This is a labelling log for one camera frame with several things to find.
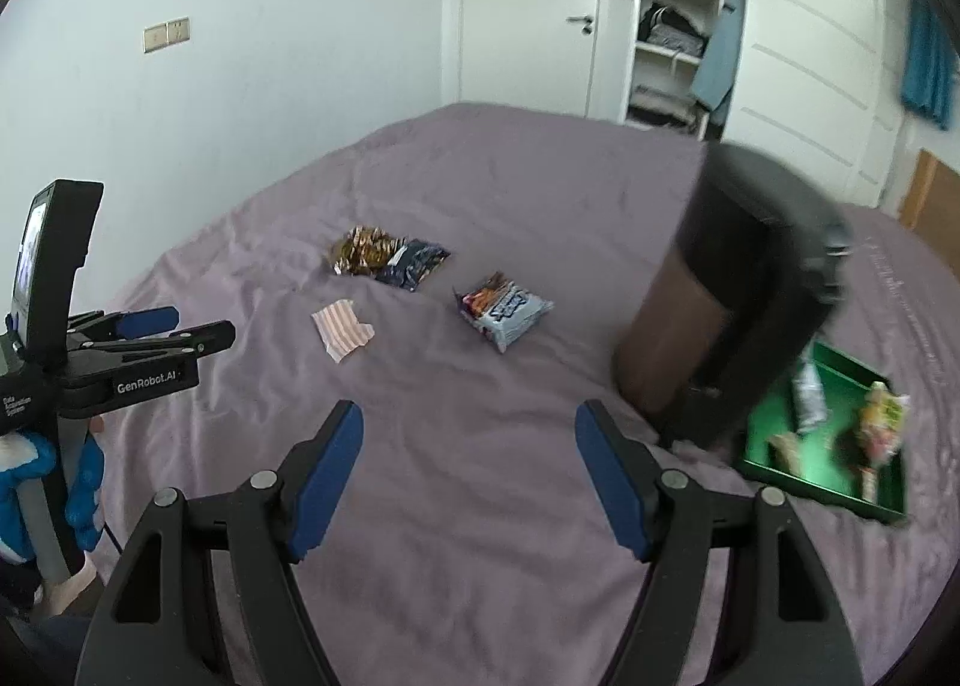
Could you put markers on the black grey clothes bundle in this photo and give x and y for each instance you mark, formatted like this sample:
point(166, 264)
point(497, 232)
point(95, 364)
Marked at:
point(671, 26)

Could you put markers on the purple bed sheet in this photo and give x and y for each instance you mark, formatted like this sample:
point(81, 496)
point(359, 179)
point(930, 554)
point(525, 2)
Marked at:
point(487, 206)

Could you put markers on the dark navy snack packet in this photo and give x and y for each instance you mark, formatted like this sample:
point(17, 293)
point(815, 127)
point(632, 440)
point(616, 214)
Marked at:
point(412, 265)

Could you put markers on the person's dark trouser leg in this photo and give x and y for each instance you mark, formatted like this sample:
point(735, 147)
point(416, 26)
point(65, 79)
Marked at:
point(52, 637)

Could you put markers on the white wardrobe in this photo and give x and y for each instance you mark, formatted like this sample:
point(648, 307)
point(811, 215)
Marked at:
point(810, 41)

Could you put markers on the long white blue snack packet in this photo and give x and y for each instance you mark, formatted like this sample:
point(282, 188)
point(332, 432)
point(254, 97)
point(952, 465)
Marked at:
point(810, 397)

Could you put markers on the beige wall switch plate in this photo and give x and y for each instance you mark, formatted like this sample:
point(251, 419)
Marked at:
point(154, 39)
point(178, 32)

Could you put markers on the white door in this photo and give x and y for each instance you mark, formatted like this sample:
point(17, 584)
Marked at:
point(525, 4)

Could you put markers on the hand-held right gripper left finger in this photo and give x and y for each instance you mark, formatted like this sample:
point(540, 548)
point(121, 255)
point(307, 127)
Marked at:
point(330, 476)

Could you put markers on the person's left hand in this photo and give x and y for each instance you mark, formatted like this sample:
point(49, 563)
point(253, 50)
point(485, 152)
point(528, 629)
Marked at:
point(86, 491)

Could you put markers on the clear dried fruit bag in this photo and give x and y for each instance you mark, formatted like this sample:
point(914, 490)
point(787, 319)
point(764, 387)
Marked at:
point(881, 424)

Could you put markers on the brown black electric kettle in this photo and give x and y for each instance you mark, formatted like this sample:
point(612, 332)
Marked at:
point(675, 326)

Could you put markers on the wooden headboard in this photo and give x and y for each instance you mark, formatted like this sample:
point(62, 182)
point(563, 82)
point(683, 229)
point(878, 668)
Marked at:
point(934, 195)

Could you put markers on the brown gold snack packet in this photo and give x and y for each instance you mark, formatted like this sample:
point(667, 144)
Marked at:
point(360, 251)

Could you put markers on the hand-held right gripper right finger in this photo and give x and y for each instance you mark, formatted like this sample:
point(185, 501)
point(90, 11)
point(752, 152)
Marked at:
point(615, 483)

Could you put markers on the blue orange snack packet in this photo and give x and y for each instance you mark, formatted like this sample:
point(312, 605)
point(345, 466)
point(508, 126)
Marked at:
point(510, 315)

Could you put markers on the green tray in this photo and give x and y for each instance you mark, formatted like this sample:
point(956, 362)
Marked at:
point(844, 375)

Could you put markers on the small beige snack packet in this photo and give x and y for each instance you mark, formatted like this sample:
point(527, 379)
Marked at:
point(787, 447)

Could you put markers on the teal hanging towel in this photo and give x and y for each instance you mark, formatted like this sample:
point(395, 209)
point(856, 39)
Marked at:
point(926, 56)

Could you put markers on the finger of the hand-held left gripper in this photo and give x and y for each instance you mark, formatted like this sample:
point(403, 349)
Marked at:
point(210, 340)
point(150, 322)

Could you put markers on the pink striped snack packet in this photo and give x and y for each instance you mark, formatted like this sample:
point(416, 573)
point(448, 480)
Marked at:
point(337, 326)

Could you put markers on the blue hanging garment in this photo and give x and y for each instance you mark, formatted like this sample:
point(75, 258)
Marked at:
point(720, 64)

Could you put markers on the folded light bedding stack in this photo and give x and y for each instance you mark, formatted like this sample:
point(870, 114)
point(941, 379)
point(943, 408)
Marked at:
point(660, 107)

